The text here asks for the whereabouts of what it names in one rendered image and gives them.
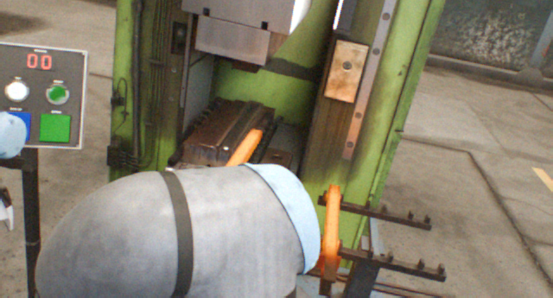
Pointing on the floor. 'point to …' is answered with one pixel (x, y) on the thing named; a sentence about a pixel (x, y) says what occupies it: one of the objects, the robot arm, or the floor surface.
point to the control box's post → (30, 181)
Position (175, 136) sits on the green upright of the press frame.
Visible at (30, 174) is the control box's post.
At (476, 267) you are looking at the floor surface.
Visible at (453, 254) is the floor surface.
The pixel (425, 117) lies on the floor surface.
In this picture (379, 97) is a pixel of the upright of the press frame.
